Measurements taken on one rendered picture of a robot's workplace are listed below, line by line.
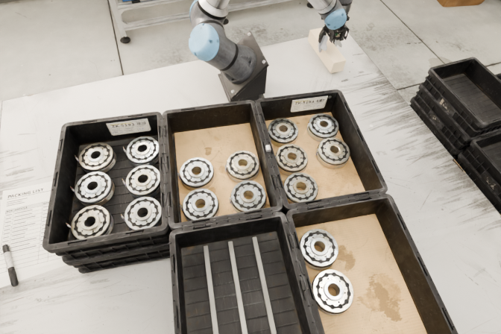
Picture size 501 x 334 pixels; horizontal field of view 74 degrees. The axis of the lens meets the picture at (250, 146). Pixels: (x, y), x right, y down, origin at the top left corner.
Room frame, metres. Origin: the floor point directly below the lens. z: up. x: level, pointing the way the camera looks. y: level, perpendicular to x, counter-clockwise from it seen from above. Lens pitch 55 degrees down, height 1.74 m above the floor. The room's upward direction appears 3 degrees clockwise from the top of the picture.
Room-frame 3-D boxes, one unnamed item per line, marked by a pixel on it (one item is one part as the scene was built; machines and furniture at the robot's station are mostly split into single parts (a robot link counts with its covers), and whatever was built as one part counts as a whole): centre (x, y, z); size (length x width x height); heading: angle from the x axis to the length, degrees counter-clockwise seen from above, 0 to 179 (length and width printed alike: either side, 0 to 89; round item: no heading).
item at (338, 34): (1.23, -0.34, 0.90); 0.09 x 0.08 x 0.12; 22
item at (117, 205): (0.46, 0.39, 0.87); 0.40 x 0.30 x 0.11; 13
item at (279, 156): (0.58, -0.13, 0.86); 0.10 x 0.10 x 0.01
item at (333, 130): (0.72, -0.24, 0.86); 0.10 x 0.10 x 0.01
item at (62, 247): (0.46, 0.39, 0.92); 0.40 x 0.30 x 0.02; 13
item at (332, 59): (1.26, -0.32, 0.75); 0.24 x 0.06 x 0.06; 22
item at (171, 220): (0.53, 0.09, 0.92); 0.40 x 0.30 x 0.02; 13
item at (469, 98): (1.23, -1.11, 0.37); 0.40 x 0.30 x 0.45; 22
